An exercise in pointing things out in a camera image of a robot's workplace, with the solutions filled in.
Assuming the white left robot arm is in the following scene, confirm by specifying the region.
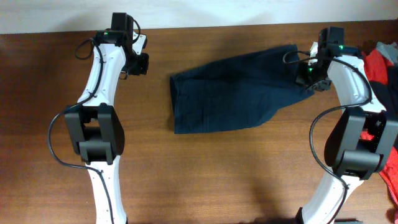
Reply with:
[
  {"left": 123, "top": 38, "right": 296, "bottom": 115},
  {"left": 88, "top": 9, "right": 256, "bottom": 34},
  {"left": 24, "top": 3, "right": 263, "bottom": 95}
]
[{"left": 64, "top": 12, "right": 149, "bottom": 224}]

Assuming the black garment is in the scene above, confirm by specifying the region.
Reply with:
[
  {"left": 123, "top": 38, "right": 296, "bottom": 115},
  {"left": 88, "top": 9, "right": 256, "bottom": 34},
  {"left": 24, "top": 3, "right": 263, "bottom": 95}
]
[{"left": 370, "top": 67, "right": 397, "bottom": 118}]

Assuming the red garment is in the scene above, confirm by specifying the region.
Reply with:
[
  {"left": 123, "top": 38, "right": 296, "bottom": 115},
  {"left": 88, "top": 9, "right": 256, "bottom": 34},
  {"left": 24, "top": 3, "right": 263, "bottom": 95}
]
[{"left": 360, "top": 48, "right": 398, "bottom": 206}]

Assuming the dark blue shirt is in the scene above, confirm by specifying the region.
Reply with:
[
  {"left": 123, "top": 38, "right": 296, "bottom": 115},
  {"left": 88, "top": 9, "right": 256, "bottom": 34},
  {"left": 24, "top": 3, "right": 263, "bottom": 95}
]
[{"left": 170, "top": 45, "right": 314, "bottom": 134}]

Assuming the grey garment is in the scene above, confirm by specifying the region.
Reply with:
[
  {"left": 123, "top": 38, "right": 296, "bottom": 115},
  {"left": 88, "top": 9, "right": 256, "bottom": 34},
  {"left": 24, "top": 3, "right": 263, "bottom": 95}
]
[{"left": 376, "top": 42, "right": 398, "bottom": 66}]

